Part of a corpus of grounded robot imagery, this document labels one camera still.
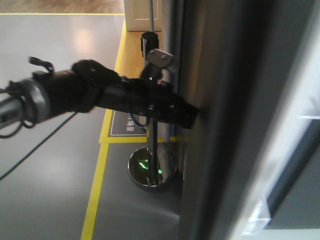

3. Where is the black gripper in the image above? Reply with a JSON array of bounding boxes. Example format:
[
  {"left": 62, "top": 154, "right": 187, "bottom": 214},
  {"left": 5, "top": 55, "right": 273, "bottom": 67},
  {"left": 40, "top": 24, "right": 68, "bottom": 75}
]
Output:
[{"left": 99, "top": 77, "right": 199, "bottom": 129}]

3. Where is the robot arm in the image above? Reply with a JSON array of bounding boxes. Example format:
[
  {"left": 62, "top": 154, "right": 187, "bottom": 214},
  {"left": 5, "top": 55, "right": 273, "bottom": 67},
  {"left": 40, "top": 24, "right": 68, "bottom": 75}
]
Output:
[{"left": 0, "top": 57, "right": 199, "bottom": 129}]

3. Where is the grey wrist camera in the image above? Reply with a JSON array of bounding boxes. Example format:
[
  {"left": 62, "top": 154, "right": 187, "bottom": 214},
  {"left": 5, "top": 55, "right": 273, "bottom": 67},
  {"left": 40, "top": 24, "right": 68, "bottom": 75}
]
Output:
[{"left": 146, "top": 48, "right": 175, "bottom": 69}]

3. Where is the fridge door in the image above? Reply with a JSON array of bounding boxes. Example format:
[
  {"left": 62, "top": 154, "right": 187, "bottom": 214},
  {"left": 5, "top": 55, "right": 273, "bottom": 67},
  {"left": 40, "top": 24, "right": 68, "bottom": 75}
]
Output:
[{"left": 178, "top": 0, "right": 320, "bottom": 240}]

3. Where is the chrome stanchion post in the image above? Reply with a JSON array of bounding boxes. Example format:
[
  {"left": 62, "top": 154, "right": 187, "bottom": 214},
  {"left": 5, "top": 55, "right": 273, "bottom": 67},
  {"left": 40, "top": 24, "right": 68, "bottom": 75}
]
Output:
[{"left": 128, "top": 0, "right": 177, "bottom": 189}]

